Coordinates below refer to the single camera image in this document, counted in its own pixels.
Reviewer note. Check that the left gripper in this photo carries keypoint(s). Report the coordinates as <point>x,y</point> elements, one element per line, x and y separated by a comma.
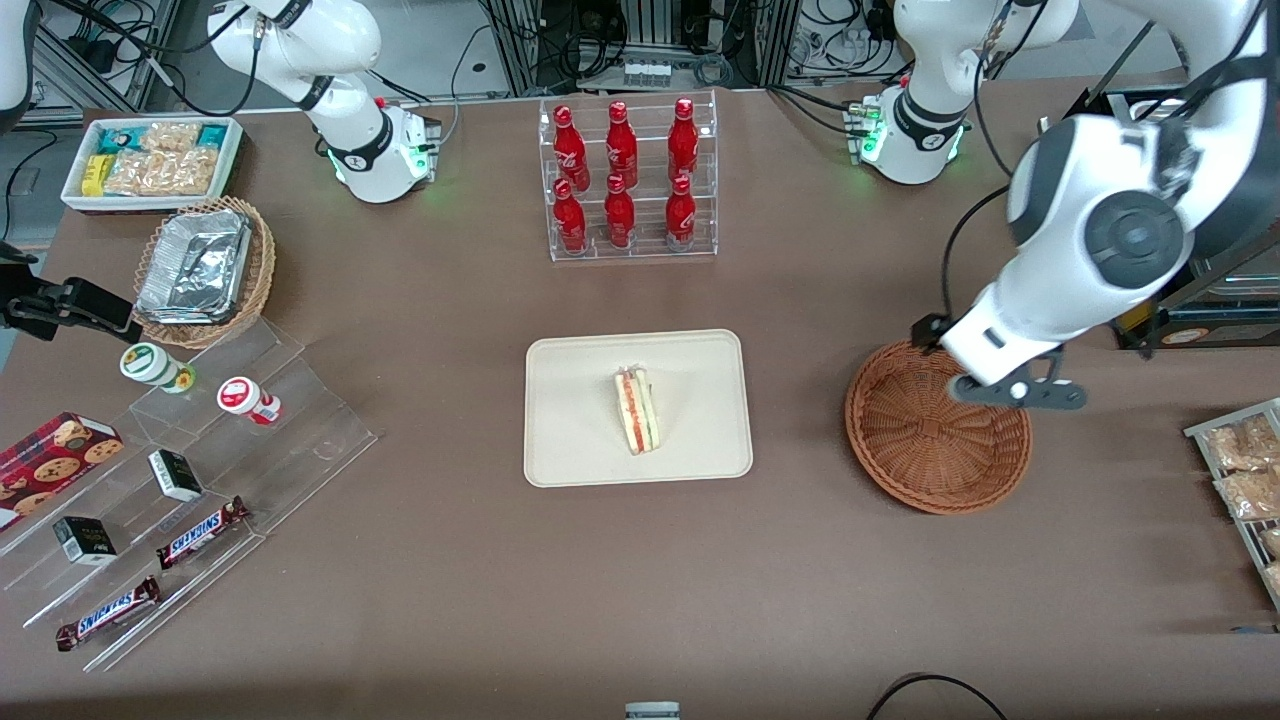
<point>928,331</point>

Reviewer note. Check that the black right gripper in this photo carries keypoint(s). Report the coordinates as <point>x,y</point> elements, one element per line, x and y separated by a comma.
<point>48,303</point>

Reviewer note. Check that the triangular sandwich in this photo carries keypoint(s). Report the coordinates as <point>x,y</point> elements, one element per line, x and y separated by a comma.
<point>638,415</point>

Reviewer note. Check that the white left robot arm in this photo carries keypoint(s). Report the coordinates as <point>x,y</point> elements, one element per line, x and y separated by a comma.
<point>1060,260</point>

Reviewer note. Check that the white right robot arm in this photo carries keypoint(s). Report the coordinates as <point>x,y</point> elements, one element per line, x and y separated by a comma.
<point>345,45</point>

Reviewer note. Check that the aluminium foil tray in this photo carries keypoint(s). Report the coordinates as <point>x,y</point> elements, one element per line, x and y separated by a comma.
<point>195,265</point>

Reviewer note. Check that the round brown wicker basket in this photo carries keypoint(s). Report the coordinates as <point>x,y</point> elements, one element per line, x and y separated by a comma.
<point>930,450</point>

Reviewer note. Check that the light wicker basket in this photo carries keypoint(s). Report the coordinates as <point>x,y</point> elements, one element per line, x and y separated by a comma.
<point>262,270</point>

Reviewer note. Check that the cream rectangular tray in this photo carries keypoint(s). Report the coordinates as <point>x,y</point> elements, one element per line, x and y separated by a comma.
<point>570,408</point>

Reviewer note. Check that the green lid cup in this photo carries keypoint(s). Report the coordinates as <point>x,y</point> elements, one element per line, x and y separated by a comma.
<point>148,363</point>

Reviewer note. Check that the white snack bin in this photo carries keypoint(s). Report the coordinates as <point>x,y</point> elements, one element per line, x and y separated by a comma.
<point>150,203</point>

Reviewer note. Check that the yellow snack packet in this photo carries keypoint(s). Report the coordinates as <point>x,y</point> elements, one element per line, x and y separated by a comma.
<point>95,173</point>

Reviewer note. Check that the clear rice cracker packet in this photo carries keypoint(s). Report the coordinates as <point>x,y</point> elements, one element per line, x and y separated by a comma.
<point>165,172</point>

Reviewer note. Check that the red cookie box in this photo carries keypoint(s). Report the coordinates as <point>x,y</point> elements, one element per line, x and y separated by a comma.
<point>50,465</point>

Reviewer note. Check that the red lid cup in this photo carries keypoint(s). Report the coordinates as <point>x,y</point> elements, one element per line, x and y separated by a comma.
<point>240,395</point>

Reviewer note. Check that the teal snack packet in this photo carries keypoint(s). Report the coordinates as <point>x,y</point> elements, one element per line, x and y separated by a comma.
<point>120,140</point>

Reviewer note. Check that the small black box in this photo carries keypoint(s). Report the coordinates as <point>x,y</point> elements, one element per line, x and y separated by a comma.
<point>85,540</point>
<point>175,475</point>

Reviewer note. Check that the clear acrylic stepped shelf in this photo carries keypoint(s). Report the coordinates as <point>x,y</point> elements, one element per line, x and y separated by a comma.
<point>300,440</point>

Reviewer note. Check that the snickers bar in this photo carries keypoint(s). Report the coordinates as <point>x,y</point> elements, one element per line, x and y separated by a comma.
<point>200,533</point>
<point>108,613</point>

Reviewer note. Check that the red cola bottle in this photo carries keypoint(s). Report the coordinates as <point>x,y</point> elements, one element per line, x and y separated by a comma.
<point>681,215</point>
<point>570,220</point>
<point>621,145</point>
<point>619,215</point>
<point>569,145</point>
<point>683,140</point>

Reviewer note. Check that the black hot dog warmer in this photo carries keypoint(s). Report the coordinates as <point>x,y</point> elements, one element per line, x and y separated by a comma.
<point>1220,320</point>

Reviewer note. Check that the clear acrylic bottle rack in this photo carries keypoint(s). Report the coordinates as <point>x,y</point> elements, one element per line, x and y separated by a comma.
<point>650,235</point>

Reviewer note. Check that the white power strip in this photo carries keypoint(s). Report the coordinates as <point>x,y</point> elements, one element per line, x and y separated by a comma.
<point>646,73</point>

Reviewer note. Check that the small grey device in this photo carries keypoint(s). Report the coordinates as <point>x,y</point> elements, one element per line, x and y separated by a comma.
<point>652,711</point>

